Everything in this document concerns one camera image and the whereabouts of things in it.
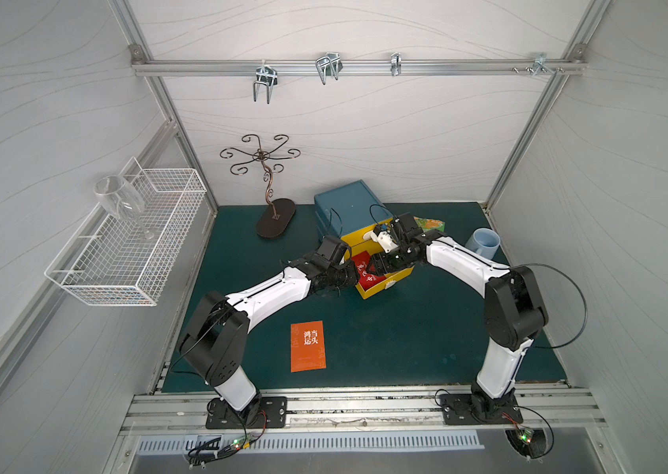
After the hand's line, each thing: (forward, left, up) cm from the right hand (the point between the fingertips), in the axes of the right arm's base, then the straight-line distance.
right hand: (376, 265), depth 92 cm
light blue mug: (+15, -40, -6) cm, 43 cm away
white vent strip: (-48, +45, -9) cm, 66 cm away
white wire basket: (-14, +61, +23) cm, 67 cm away
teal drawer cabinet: (+14, +9, +11) cm, 20 cm away
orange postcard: (-23, +20, -9) cm, 32 cm away
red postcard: (-4, +3, -2) cm, 5 cm away
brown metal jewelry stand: (+27, +37, -6) cm, 46 cm away
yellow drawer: (-6, -4, +3) cm, 8 cm away
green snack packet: (+25, -22, -8) cm, 34 cm away
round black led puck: (-43, -38, -12) cm, 58 cm away
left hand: (-6, +5, +3) cm, 9 cm away
